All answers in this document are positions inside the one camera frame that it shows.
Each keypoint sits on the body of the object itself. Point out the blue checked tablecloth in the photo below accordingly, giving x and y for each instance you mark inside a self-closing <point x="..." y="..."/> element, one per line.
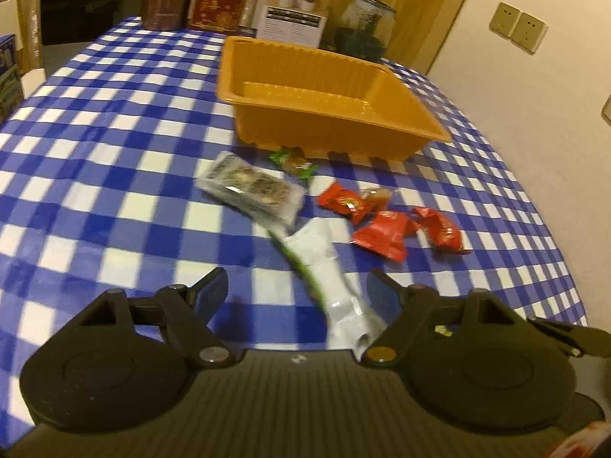
<point x="95" y="176"/>

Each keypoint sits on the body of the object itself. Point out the white and green snack packet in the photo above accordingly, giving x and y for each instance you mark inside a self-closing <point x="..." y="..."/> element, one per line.
<point x="329" y="272"/>

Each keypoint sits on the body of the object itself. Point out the orange plastic tray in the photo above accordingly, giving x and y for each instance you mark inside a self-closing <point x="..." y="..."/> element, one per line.
<point x="329" y="100"/>

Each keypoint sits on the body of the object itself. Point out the white wooden chair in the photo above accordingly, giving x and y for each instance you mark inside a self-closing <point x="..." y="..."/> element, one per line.
<point x="29" y="33"/>

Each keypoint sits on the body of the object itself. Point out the white product box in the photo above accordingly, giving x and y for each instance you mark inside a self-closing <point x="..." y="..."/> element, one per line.
<point x="293" y="9"/>

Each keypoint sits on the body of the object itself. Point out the beige wall socket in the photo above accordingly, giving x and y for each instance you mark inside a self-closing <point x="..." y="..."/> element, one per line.
<point x="506" y="20"/>
<point x="529" y="32"/>

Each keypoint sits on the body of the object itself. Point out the blue milk carton box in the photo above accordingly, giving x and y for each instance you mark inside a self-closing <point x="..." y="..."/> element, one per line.
<point x="9" y="76"/>

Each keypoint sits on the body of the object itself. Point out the beige wall switch plate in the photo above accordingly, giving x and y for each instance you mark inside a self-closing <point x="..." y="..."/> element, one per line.
<point x="606" y="109"/>

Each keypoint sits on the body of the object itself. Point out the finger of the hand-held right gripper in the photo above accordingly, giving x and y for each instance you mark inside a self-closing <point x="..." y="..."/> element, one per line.
<point x="568" y="347"/>
<point x="558" y="328"/>

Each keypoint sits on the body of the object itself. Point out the clear packet with nut bars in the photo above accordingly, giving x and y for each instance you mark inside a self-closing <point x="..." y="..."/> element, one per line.
<point x="253" y="188"/>

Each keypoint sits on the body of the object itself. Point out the green wrapped candy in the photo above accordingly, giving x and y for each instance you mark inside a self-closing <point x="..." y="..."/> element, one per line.
<point x="293" y="161"/>

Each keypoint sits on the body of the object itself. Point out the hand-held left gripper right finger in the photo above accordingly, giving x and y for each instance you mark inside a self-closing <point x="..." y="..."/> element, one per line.
<point x="384" y="296"/>

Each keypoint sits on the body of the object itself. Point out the glass jar with teal base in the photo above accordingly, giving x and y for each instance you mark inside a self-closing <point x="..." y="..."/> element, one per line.
<point x="365" y="28"/>

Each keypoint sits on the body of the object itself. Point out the clear packet with brown cracker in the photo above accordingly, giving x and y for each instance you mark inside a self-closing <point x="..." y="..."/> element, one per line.
<point x="378" y="196"/>

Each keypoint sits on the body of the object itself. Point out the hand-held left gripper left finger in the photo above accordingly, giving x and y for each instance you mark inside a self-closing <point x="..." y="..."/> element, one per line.
<point x="210" y="291"/>

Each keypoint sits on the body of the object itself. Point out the red snack packet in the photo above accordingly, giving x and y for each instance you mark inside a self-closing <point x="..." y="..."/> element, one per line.
<point x="384" y="234"/>
<point x="344" y="201"/>
<point x="441" y="229"/>

